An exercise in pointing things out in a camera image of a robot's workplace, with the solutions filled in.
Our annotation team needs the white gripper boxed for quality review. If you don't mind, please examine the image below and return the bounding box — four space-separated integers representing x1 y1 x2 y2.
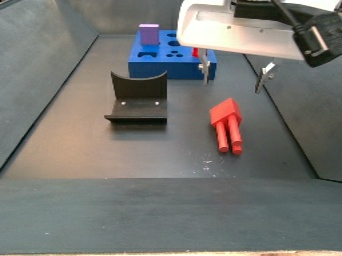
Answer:
176 0 342 94

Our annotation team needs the red three prong object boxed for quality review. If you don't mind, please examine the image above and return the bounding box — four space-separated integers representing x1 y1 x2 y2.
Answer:
209 98 243 155

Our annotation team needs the blue shape sorter block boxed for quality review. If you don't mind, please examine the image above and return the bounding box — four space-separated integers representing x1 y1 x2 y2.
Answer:
128 30 204 80

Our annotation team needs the black cable with connector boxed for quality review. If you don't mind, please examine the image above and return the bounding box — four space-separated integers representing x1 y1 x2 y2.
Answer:
231 0 342 68

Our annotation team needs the red hexagonal peg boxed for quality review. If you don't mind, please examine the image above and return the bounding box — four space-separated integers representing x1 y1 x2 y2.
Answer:
192 48 199 58

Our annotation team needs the black curved fixture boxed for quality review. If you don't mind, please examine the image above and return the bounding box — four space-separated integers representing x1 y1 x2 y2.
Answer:
104 73 167 123

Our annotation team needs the purple rectangular block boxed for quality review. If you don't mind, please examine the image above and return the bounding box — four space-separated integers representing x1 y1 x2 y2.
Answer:
138 23 159 45

